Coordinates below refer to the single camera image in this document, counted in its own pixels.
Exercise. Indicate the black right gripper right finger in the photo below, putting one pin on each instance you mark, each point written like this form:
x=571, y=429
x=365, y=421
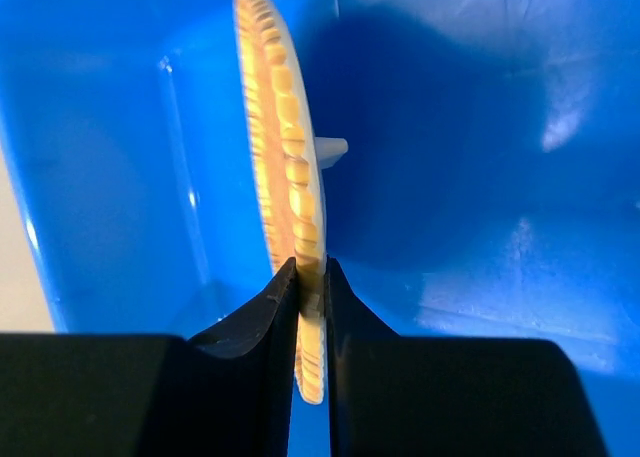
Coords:
x=394, y=395

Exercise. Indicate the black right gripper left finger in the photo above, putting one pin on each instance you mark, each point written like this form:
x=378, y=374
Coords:
x=227, y=391

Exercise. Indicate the orange fan-shaped woven plate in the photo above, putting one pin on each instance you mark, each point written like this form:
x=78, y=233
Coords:
x=287, y=161

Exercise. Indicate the blue plastic bin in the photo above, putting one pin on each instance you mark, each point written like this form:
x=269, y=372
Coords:
x=490, y=188

